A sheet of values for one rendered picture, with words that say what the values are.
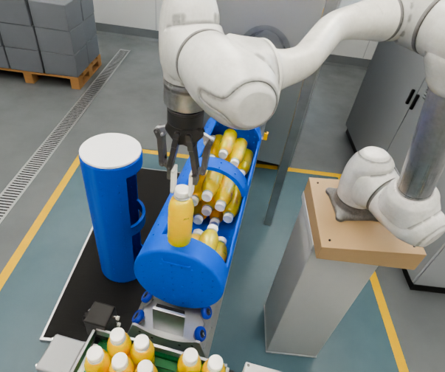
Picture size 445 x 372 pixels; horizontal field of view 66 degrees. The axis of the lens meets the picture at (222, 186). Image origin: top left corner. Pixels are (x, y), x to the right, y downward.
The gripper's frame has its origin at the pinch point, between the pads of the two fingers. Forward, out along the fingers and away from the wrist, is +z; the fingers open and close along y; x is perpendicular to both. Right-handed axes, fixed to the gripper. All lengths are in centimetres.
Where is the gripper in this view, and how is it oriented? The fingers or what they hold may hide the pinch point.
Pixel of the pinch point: (182, 181)
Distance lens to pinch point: 82.4
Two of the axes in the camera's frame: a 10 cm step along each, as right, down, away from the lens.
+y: -9.7, -2.2, 0.9
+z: -1.1, 7.5, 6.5
